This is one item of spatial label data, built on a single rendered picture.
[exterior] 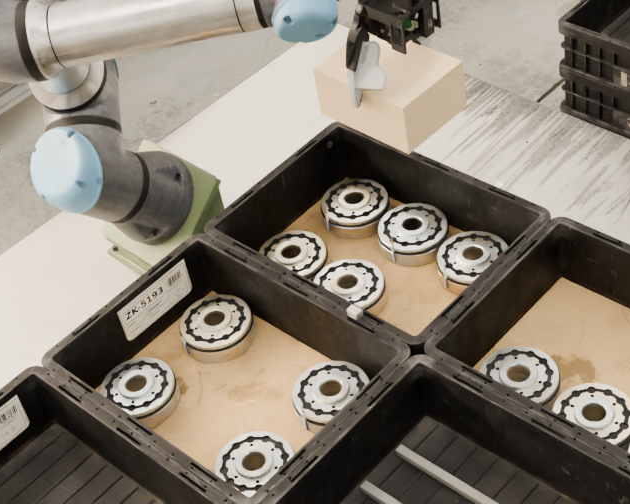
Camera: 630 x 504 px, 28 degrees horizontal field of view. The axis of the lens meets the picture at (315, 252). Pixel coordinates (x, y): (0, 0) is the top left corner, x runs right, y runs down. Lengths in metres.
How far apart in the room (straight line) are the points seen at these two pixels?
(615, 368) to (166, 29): 0.71
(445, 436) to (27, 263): 0.89
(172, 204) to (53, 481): 0.51
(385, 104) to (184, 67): 2.23
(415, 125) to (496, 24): 2.15
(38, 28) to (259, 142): 0.87
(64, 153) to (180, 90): 1.87
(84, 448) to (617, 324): 0.72
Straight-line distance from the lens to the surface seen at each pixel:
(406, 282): 1.79
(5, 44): 1.50
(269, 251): 1.83
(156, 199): 1.96
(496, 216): 1.78
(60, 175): 1.88
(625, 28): 2.85
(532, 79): 3.54
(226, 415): 1.67
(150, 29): 1.46
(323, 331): 1.67
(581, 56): 2.71
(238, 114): 2.37
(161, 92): 3.74
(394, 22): 1.57
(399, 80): 1.65
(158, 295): 1.76
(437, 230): 1.82
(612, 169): 2.15
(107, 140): 1.90
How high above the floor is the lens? 2.08
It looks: 43 degrees down
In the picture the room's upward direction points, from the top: 12 degrees counter-clockwise
